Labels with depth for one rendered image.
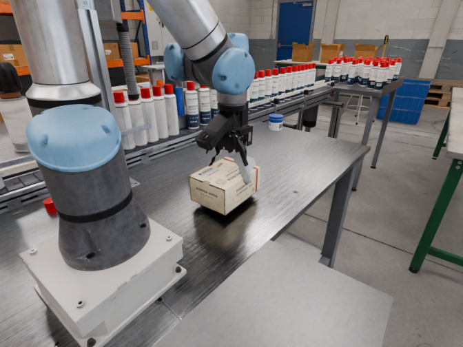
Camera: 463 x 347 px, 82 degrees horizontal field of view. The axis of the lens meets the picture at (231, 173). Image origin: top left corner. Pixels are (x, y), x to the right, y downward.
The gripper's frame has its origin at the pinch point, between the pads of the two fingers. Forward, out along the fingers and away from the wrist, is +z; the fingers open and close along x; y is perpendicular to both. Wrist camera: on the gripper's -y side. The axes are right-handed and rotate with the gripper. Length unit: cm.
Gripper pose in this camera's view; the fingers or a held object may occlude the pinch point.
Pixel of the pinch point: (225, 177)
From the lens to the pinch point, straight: 73.8
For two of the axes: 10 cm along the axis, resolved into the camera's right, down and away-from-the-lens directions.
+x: -8.0, -2.7, 5.3
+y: 6.0, -3.4, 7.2
